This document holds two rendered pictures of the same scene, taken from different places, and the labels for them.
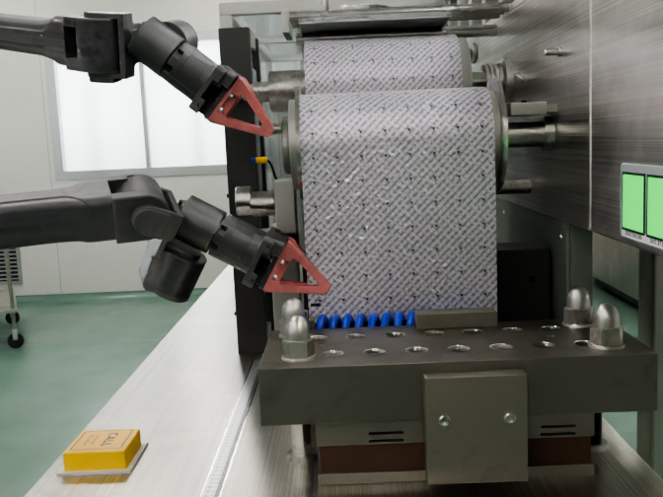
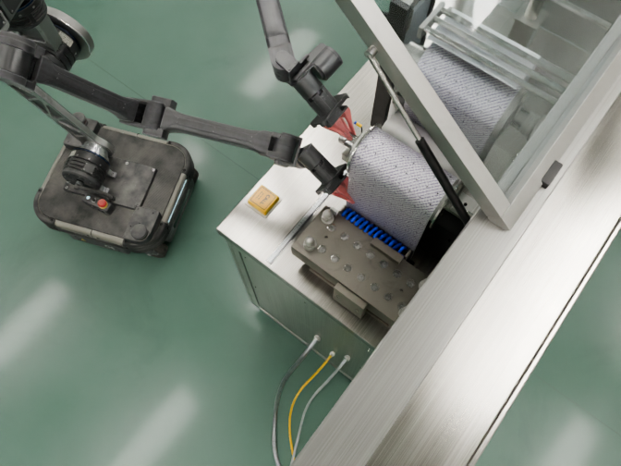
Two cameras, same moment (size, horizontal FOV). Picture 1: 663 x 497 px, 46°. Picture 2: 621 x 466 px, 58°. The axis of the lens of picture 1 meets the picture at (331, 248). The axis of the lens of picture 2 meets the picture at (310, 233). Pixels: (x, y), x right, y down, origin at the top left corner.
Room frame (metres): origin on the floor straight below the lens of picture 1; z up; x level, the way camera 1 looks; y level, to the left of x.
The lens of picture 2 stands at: (0.36, -0.31, 2.49)
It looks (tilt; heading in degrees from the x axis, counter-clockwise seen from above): 68 degrees down; 38
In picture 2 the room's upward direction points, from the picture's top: 1 degrees counter-clockwise
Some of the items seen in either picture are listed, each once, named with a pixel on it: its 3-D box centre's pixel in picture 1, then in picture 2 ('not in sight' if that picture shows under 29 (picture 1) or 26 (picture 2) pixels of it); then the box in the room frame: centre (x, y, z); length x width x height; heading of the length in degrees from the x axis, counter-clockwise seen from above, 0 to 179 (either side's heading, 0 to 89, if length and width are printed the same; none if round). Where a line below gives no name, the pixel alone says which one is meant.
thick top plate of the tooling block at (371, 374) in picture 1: (447, 367); (365, 269); (0.84, -0.12, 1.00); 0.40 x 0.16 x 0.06; 89
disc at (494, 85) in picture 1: (493, 136); (447, 202); (1.01, -0.22, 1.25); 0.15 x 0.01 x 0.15; 179
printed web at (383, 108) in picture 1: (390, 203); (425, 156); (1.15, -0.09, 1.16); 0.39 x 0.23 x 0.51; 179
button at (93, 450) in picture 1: (104, 449); (263, 200); (0.86, 0.27, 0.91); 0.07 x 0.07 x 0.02; 89
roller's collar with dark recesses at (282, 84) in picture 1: (288, 91); not in sight; (1.27, 0.06, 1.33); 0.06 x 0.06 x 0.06; 89
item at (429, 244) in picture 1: (401, 254); (383, 214); (0.96, -0.09, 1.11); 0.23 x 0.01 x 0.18; 89
